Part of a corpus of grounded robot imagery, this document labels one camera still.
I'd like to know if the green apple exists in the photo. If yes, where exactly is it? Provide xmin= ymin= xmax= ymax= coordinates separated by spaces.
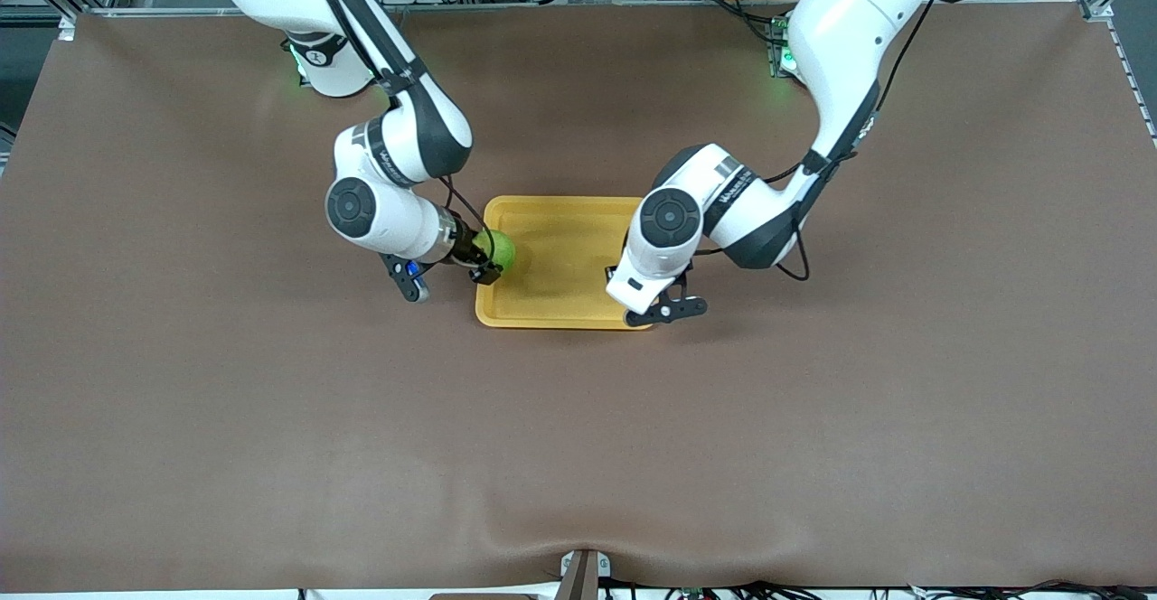
xmin=477 ymin=230 xmax=517 ymax=274

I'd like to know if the yellow plastic tray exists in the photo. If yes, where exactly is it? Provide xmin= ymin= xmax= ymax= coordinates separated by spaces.
xmin=475 ymin=195 xmax=654 ymax=331

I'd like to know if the brown table mat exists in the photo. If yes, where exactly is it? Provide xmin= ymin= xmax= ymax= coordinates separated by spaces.
xmin=0 ymin=0 xmax=1157 ymax=594

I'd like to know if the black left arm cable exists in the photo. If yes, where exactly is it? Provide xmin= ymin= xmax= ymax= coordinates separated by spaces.
xmin=714 ymin=0 xmax=934 ymax=283

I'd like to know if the aluminium table edge rail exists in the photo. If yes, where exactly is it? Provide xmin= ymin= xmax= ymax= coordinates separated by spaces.
xmin=90 ymin=0 xmax=1086 ymax=17

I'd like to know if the grey metal camera bracket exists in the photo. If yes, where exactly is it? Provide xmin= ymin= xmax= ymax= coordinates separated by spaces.
xmin=559 ymin=548 xmax=612 ymax=600

